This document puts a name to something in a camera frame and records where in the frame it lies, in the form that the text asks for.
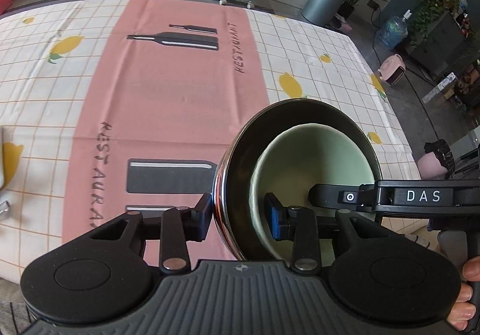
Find pink checked lemon tablecloth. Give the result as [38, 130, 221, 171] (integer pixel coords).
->
[1, 0, 419, 282]

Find green ceramic bowl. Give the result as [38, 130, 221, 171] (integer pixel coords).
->
[249, 123, 382, 261]

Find grey mesh tool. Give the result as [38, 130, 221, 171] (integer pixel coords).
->
[0, 130, 11, 221]

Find dark cabinet with ivy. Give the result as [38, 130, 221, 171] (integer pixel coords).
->
[407, 0, 475, 79]

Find blue water jug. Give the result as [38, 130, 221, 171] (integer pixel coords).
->
[378, 10, 413, 50]

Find pink bin with black bag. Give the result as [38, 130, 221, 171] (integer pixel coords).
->
[416, 139, 456, 180]

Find grey trash can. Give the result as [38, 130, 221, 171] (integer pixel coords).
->
[301, 0, 346, 27]

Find right hand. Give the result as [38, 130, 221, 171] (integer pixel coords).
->
[447, 257, 480, 331]

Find orange steel bowl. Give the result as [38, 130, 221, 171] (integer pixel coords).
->
[212, 99, 383, 261]

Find pink small heater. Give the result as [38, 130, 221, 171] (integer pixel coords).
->
[378, 54, 406, 86]

